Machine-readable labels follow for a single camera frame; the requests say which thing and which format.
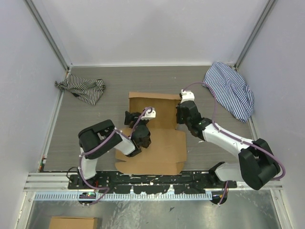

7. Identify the brown cardboard box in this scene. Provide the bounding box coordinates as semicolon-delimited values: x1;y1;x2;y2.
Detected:
115;92;187;175

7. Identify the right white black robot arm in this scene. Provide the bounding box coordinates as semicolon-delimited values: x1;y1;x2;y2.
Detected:
176;101;282;190

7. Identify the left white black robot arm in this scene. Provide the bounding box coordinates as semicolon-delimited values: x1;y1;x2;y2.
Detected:
78;107;156;189

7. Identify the small cardboard box foreground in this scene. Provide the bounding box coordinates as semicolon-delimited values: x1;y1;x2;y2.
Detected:
49;217;98;229

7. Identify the black white striped cloth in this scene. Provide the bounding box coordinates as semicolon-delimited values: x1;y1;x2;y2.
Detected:
54;73;106;106

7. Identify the blue white striped cloth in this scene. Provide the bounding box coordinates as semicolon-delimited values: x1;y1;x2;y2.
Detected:
203;62;254;123

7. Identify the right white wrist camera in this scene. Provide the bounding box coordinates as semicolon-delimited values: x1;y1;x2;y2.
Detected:
179;89;195;104

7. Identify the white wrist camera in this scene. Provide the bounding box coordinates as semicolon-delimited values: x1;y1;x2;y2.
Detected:
179;89;195;104
141;107;156;120

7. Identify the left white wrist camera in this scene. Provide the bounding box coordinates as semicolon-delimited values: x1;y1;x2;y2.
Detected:
141;107;156;120

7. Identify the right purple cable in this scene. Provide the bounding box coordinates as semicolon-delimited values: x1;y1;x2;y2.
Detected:
182;82;286;181

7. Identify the purple cable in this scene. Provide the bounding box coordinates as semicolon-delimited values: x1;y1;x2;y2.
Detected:
182;82;286;181
78;106;153;206

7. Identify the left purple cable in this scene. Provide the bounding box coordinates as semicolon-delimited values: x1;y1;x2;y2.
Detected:
78;106;153;206

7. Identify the right aluminium frame post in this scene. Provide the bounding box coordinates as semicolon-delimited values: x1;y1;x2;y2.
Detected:
234;0;277;70

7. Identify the aluminium frame post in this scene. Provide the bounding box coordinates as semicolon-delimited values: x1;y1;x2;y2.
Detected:
24;0;71;71
234;0;277;70

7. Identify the left aluminium frame post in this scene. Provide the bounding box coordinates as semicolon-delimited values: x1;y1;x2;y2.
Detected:
24;0;71;71

